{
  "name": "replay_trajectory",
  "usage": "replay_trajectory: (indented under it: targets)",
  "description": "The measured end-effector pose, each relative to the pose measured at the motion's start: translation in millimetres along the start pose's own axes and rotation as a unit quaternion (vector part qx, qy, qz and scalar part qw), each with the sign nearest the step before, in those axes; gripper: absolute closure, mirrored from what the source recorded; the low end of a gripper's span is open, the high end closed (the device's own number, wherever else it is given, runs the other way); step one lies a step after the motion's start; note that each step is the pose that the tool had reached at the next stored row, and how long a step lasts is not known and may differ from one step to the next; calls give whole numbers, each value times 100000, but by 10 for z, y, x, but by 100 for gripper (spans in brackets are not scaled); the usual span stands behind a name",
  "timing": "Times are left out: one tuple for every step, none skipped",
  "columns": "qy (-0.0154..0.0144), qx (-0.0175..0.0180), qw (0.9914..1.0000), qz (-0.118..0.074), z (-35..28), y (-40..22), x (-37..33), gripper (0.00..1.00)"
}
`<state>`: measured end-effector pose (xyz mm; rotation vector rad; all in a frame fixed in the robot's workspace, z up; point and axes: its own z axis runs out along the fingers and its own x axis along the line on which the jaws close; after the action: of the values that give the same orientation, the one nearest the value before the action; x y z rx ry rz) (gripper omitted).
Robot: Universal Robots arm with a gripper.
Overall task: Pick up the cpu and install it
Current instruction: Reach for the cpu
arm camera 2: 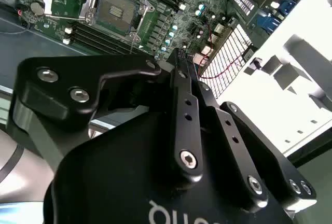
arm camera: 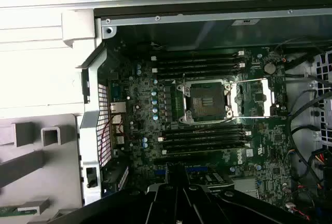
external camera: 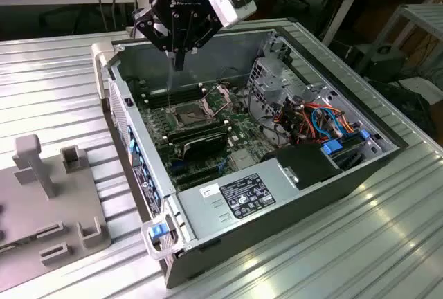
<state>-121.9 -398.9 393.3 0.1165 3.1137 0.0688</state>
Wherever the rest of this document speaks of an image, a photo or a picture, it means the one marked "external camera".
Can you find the grey metal shelf frame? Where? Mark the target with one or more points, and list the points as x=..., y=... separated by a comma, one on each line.
x=427, y=17

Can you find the silver power supply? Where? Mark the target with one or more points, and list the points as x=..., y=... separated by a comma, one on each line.
x=204, y=216

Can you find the silver metal drive cage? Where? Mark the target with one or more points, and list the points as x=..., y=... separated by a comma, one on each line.
x=273, y=82

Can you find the green RAM stick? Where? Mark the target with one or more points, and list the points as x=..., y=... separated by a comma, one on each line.
x=14, y=246

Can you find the black expansion slot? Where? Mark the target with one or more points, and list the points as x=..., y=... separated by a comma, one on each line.
x=200, y=180
x=194, y=173

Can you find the blue case latch tab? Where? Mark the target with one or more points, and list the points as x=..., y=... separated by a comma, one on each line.
x=157, y=232

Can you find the grey open PC case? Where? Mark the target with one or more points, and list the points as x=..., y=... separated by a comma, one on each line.
x=277, y=233

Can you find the green motherboard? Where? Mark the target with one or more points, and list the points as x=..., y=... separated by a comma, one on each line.
x=249, y=129

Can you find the small blue clip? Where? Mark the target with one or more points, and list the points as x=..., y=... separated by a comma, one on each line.
x=363, y=134

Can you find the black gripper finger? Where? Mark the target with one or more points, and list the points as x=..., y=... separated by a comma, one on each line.
x=204, y=32
x=145, y=22

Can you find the grey plastic parts rack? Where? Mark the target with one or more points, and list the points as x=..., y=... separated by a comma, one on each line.
x=69, y=202

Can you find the CPU socket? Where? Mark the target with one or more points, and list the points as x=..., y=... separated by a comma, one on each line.
x=188, y=115

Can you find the silver chipset heatsink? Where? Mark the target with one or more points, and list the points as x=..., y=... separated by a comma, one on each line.
x=242, y=160

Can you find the black RAM slot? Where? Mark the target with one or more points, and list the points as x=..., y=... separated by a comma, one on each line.
x=173, y=99
x=173, y=89

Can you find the black RAM stick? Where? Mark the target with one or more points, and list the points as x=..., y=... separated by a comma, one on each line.
x=207, y=133
x=207, y=127

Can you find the black graphics card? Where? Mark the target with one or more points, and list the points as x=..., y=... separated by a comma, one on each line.
x=204, y=146

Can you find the dark flat panel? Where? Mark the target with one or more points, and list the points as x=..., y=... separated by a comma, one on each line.
x=412, y=108

